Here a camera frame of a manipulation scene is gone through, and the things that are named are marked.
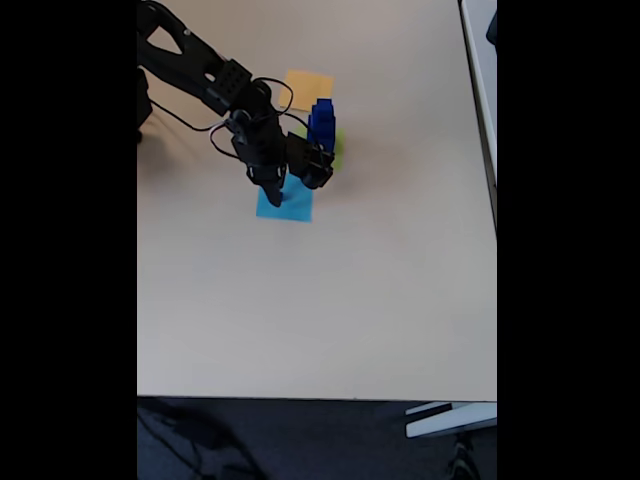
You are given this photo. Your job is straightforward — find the medium blue cube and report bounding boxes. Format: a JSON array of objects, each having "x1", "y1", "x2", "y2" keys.
[{"x1": 307, "y1": 110, "x2": 338, "y2": 136}]

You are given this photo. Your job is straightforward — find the large blue cube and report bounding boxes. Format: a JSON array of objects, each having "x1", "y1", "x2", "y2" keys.
[{"x1": 305, "y1": 124, "x2": 338, "y2": 154}]

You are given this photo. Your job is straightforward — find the light blue paper square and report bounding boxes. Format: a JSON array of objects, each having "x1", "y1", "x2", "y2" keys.
[{"x1": 255, "y1": 177, "x2": 316, "y2": 223}]

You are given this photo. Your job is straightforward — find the green paper square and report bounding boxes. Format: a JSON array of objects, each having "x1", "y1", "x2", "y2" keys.
[{"x1": 294, "y1": 125, "x2": 347, "y2": 174}]

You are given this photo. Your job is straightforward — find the orange paper square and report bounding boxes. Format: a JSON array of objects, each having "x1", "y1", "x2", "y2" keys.
[{"x1": 277, "y1": 68, "x2": 335, "y2": 113}]

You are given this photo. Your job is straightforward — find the white neighbouring table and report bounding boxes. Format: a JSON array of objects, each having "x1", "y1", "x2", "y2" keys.
[{"x1": 458, "y1": 0, "x2": 498, "y2": 232}]

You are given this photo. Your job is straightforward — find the white table leg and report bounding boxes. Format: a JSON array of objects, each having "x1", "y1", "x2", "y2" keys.
[{"x1": 404, "y1": 401, "x2": 498, "y2": 439}]

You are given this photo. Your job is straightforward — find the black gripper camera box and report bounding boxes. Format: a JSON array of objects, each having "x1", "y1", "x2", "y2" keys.
[{"x1": 285, "y1": 130, "x2": 337, "y2": 191}]

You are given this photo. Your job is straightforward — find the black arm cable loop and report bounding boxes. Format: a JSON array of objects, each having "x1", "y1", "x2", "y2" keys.
[{"x1": 253, "y1": 76, "x2": 295, "y2": 112}]

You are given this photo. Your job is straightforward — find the black floor cable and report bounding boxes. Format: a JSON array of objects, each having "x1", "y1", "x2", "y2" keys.
[{"x1": 137, "y1": 399, "x2": 264, "y2": 480}]

